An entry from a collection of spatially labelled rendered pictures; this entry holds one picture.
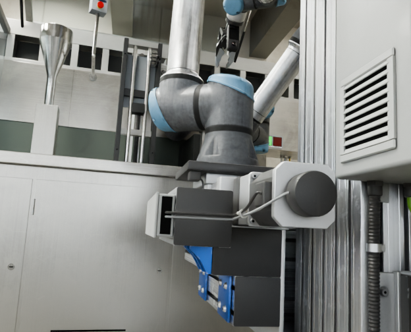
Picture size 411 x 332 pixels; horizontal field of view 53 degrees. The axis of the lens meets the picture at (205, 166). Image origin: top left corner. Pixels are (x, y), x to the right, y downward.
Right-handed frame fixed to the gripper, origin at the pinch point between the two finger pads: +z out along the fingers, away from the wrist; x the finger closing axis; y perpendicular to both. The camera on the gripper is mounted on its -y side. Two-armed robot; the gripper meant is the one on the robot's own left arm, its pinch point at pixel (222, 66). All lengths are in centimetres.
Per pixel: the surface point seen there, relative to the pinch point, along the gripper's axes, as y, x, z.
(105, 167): -46, 45, 22
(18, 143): 6, 85, 60
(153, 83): -3.3, 28.0, 11.5
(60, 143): 7, 66, 58
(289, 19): 197, -109, 43
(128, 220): -58, 36, 36
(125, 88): -7.7, 39.6, 12.9
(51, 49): 18, 72, 14
